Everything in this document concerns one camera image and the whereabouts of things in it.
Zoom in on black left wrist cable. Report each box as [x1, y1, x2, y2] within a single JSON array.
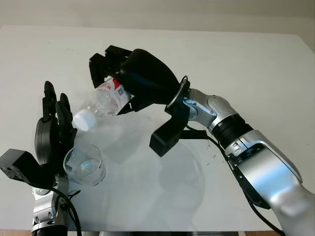
[[50, 188, 82, 236]]

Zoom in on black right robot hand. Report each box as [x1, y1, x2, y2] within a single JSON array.
[[88, 45, 182, 116]]

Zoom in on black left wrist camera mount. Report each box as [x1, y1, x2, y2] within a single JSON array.
[[0, 148, 56, 189]]

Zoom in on black tape strip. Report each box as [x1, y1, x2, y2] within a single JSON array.
[[181, 130, 209, 140]]

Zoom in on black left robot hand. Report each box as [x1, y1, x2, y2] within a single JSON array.
[[33, 80, 77, 177]]

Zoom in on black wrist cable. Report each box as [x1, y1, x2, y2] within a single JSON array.
[[184, 125, 286, 234], [50, 188, 82, 236]]

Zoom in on clear plastic water bottle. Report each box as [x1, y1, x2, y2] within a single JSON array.
[[72, 78, 133, 131]]

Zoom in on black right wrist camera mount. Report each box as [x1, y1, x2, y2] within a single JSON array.
[[149, 81, 191, 157]]

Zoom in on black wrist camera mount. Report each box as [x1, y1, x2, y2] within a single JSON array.
[[149, 81, 191, 157], [0, 148, 56, 189]]

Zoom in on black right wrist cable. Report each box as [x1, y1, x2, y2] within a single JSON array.
[[184, 125, 286, 234]]

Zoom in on clear glass beaker cup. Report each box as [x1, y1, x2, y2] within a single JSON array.
[[63, 144, 107, 187]]

